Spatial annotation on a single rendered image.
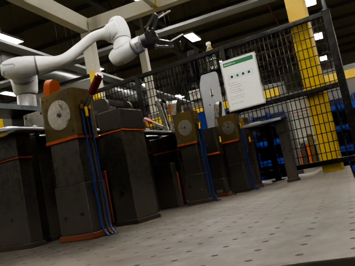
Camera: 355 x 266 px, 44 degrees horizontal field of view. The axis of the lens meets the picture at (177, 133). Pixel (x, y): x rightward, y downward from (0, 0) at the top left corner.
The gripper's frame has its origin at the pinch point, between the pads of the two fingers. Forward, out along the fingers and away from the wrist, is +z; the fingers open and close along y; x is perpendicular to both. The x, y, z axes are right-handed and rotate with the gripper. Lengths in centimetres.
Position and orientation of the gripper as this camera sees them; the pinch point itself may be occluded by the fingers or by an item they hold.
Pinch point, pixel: (174, 23)
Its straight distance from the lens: 235.5
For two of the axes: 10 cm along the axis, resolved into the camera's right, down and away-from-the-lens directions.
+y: -4.9, -8.6, -1.5
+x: 2.5, -3.0, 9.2
